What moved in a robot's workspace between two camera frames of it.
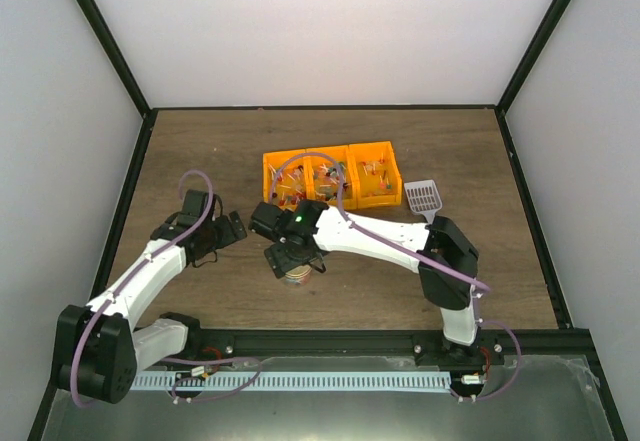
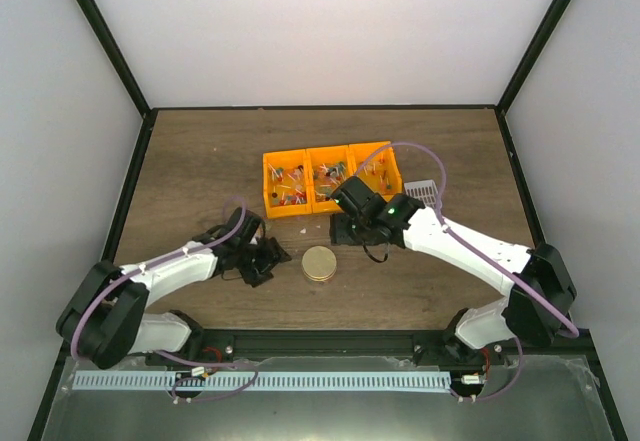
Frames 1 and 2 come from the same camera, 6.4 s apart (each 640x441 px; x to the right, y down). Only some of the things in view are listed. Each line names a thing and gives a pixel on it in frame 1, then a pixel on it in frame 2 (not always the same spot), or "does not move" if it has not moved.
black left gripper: x=229 y=235 -> x=274 y=255
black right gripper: x=281 y=264 -> x=340 y=233
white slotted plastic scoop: x=423 y=197 does not move
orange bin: x=321 y=177 does not move
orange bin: x=294 y=181 does not move
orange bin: x=375 y=175 does not move
